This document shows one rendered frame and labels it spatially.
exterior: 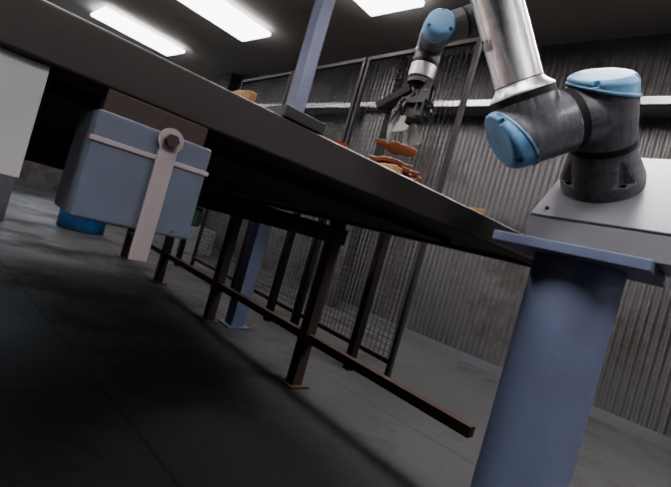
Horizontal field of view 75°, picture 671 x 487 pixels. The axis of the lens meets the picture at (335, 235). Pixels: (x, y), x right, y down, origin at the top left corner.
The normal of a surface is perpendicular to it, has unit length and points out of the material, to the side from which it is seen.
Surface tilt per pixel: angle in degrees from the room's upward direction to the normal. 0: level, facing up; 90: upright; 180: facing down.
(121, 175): 90
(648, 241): 90
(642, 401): 90
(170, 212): 90
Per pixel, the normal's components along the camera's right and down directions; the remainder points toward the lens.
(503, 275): -0.65, -0.19
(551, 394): -0.33, -0.10
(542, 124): -0.04, 0.11
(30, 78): 0.65, 0.18
